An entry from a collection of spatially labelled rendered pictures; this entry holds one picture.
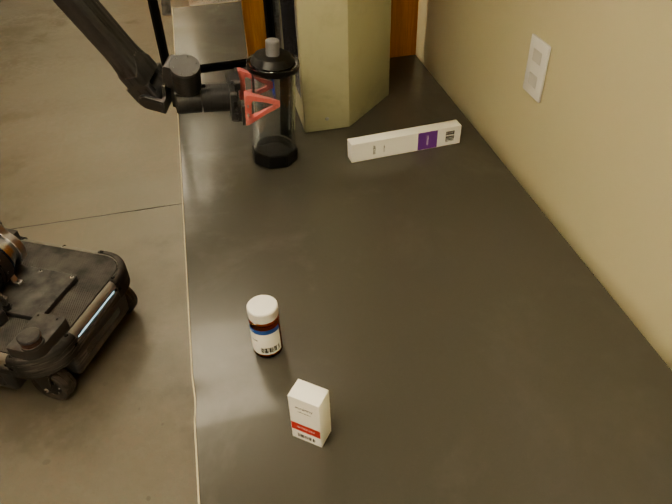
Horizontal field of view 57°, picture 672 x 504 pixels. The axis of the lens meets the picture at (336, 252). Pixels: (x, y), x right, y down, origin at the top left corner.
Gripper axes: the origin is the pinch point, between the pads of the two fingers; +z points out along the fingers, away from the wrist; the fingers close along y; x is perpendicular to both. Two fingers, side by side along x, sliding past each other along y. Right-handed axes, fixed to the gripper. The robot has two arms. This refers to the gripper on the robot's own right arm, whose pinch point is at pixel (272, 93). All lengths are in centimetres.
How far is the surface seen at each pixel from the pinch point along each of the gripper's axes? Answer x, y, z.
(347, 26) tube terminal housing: -9.8, 9.8, 18.2
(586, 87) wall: -14, -33, 50
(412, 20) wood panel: 3, 46, 47
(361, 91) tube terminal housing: 7.5, 13.5, 23.6
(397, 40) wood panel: 9, 46, 43
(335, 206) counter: 14.9, -21.4, 9.2
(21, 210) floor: 120, 140, -100
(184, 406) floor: 112, 8, -30
